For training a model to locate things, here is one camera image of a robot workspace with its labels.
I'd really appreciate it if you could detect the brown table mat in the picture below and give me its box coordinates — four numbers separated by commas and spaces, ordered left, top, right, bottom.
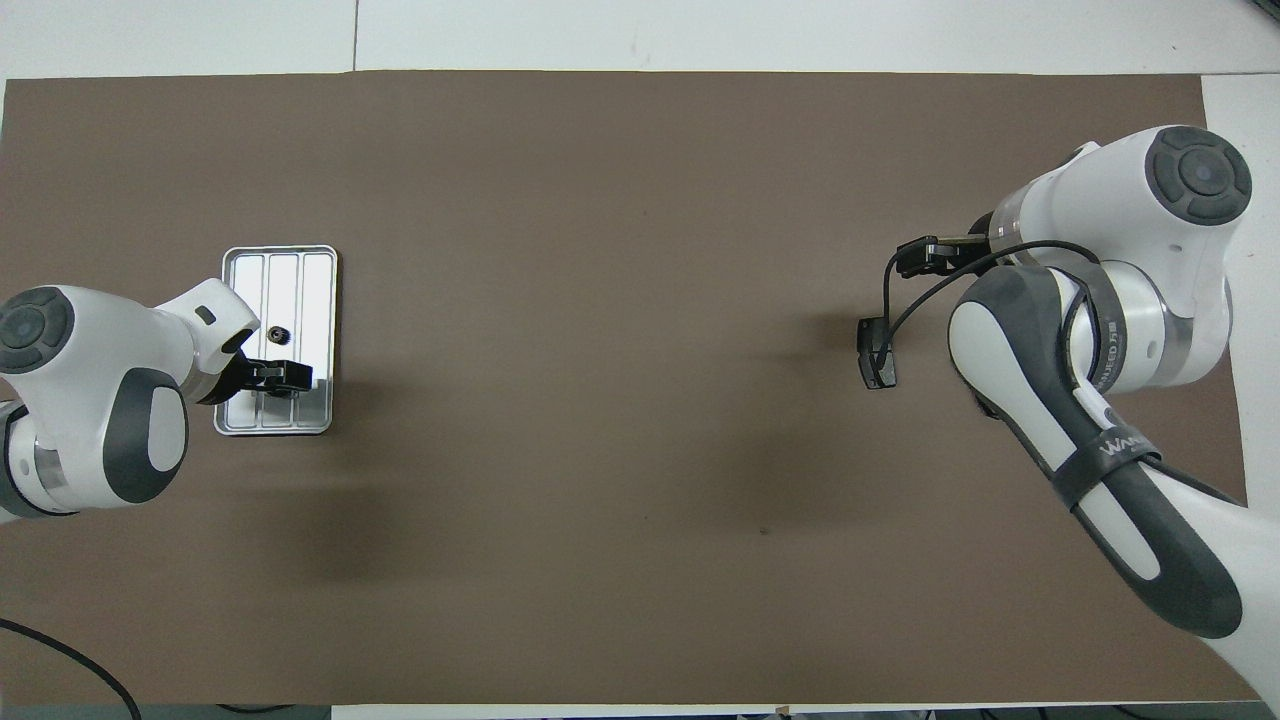
0, 70, 1233, 706

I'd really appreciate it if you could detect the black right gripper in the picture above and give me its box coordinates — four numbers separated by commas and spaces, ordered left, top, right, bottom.
897, 236, 991, 278

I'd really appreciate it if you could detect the silver metal tray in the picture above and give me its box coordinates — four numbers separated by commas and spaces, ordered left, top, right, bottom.
213, 245, 339, 437

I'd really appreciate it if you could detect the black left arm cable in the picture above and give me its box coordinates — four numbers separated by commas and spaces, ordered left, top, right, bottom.
0, 617, 142, 720

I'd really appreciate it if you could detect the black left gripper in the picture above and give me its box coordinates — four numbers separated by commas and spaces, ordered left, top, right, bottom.
235, 352, 315, 401

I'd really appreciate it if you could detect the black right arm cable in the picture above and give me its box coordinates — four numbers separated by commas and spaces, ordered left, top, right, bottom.
884, 238, 1101, 346

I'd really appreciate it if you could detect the rectangular dark brake pad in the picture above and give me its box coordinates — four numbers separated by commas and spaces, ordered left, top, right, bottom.
856, 317, 898, 391

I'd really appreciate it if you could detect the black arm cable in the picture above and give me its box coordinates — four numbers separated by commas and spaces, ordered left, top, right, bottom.
0, 617, 142, 720
884, 238, 1101, 346

